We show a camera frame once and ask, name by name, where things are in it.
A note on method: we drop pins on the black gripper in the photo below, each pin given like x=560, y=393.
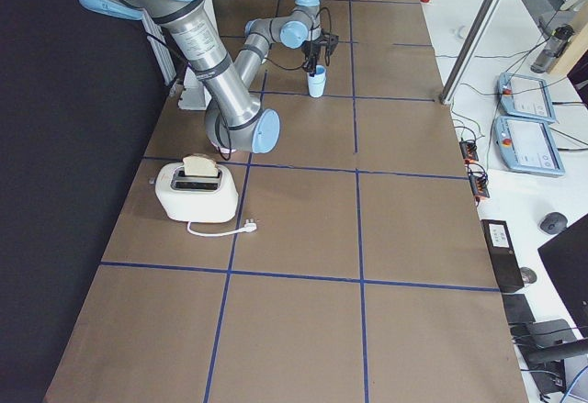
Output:
x=312, y=52

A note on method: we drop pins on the light blue cup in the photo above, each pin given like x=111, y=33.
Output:
x=318, y=78
x=316, y=91

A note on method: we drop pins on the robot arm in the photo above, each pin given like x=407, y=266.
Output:
x=234, y=119

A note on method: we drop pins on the pink bowl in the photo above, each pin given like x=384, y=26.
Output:
x=223, y=150

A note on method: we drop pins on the bread slice in toaster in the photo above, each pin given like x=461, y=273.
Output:
x=200, y=165

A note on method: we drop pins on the cream white toaster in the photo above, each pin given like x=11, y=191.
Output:
x=201, y=199

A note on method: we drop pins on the orange black connector hub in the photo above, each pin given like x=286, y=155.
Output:
x=477, y=175

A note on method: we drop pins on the upper blue teach pendant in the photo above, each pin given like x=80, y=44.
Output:
x=525, y=97

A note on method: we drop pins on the blue teach pendant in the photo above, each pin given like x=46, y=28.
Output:
x=526, y=146
x=525, y=97

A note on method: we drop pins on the lower blue teach pendant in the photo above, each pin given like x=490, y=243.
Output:
x=526, y=146

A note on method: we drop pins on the black power adapter box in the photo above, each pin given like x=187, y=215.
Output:
x=502, y=255

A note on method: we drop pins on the black computer mouse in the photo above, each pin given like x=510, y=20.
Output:
x=553, y=223

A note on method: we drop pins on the black laptop corner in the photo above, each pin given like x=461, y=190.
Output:
x=565, y=260

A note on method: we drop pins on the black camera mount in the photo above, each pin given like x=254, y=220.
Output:
x=329, y=41

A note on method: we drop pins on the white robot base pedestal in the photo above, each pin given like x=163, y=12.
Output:
x=194, y=96

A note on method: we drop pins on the aluminium frame post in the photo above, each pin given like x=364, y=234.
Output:
x=472, y=41

